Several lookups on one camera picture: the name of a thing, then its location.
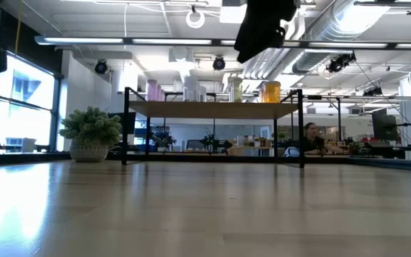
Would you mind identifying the large window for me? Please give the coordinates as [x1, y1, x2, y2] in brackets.
[0, 49, 64, 154]

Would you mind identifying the silver ventilation duct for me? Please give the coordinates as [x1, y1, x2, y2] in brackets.
[290, 0, 394, 74]

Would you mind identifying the small background plant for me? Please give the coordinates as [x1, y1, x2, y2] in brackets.
[151, 131, 178, 153]

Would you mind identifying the yellow-green pill vial white cap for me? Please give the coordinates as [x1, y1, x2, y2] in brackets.
[228, 76, 244, 104]

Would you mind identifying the black monitor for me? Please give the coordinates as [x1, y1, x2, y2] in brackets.
[371, 109, 399, 142]

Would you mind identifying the overhead light bar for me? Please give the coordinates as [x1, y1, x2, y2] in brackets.
[34, 34, 411, 51]

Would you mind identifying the white and blue ball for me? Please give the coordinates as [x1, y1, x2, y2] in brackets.
[283, 146, 302, 158]

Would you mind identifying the black aluminium table frame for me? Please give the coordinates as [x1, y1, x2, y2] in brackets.
[0, 151, 411, 173]

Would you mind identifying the wooden shelf black metal frame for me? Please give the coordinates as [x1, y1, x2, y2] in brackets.
[121, 86, 305, 169]

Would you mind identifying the white ceiling ring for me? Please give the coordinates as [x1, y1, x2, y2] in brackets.
[186, 7, 206, 29]

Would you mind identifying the black linear ceiling lamp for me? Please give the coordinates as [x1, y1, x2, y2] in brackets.
[353, 0, 411, 15]

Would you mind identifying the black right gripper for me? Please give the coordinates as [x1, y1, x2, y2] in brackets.
[233, 0, 298, 64]

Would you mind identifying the green potted plant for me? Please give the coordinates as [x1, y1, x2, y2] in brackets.
[58, 105, 123, 163]

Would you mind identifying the black ceiling spotlight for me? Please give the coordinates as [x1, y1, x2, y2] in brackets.
[212, 56, 227, 71]
[93, 59, 108, 75]
[325, 51, 357, 74]

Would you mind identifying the clear bottle ribbed cap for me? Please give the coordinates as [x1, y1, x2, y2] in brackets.
[183, 75, 199, 102]

